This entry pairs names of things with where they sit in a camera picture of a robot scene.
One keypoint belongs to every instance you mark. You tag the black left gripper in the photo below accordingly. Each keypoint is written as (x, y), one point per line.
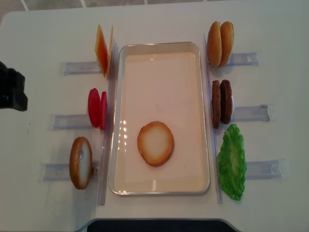
(12, 84)

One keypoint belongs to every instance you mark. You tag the bun slice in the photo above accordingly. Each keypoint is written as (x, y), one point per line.
(155, 143)
(80, 163)

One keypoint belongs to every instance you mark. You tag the red tomato slice outer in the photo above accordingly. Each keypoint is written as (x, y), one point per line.
(93, 107)

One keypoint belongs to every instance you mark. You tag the red tomato slice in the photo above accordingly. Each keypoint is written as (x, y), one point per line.
(93, 107)
(103, 110)

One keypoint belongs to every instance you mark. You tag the red tomato slice inner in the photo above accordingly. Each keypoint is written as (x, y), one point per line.
(103, 110)

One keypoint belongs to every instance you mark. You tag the orange cheese slice outer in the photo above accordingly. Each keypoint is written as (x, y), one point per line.
(101, 51)

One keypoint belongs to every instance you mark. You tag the orange cheese slice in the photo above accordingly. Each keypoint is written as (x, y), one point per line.
(101, 51)
(110, 55)

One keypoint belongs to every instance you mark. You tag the orange cheese slice inner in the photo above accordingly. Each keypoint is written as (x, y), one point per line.
(110, 55)

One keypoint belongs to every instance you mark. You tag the brown meat patty inner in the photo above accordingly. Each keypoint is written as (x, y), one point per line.
(216, 103)

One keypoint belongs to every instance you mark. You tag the brown meat patty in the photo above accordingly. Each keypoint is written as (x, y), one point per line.
(226, 102)
(216, 103)

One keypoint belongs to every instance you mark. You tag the brown meat patty outer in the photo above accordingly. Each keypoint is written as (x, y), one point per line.
(226, 102)

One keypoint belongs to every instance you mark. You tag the green lettuce leaf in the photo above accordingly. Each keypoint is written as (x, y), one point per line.
(232, 164)

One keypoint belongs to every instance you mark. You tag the bun bottom slice in rack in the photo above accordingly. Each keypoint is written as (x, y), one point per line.
(80, 163)

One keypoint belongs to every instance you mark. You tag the metal tray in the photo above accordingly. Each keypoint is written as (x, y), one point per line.
(159, 82)

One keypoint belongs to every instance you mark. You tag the dark base at bottom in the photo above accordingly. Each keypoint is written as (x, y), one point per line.
(159, 226)

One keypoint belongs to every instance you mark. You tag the bun top inner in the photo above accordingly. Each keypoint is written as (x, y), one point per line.
(214, 45)

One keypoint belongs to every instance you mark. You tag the bun top outer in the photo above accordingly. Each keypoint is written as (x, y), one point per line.
(227, 39)

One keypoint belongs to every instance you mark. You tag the clear pusher rail cheese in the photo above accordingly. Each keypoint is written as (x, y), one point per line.
(72, 68)

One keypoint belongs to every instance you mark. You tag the clear pusher rail tomato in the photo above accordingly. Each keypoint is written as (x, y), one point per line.
(69, 122)

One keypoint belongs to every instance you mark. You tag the clear pusher rail bun bottom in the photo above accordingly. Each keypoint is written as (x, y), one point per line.
(61, 171)

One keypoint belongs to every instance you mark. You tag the clear pusher rail bun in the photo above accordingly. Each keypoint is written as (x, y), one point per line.
(244, 59)
(61, 171)

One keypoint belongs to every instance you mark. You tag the clear pusher rail bun top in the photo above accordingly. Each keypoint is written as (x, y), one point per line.
(244, 59)

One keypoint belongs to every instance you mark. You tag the clear pusher rail patty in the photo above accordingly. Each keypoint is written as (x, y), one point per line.
(263, 113)

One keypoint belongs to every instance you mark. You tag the clear pusher rail lettuce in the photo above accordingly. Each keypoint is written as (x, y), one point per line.
(273, 169)

